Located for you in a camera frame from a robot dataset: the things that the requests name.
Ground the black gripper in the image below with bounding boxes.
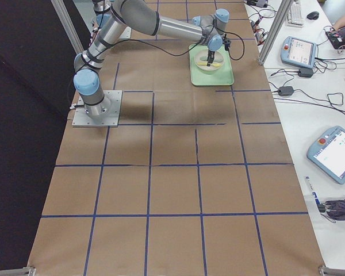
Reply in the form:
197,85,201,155
207,50,215,67

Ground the yellow fork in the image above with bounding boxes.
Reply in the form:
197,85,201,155
197,62,222,67

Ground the white round plate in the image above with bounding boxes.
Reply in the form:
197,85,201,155
194,50,225,74

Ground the light green tray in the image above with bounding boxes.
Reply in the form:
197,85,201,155
189,44,234,86

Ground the black power adapter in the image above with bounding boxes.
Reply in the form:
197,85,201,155
273,86,294,97
297,68,314,78

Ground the blue teach pendant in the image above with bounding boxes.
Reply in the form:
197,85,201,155
280,36,317,69
306,125,345,185

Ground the white keyboard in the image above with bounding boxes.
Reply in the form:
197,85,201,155
286,0,304,28

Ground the black computer mouse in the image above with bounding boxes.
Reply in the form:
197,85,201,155
306,11,319,20

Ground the brown paper table cover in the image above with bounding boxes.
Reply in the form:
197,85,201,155
28,1,323,275

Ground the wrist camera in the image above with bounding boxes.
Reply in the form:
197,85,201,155
223,34,231,52

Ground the black braided right cable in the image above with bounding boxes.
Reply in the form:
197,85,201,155
89,5,246,62

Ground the aluminium frame post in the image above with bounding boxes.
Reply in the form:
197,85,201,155
258,0,293,66

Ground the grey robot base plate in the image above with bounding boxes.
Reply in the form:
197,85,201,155
72,90,122,127

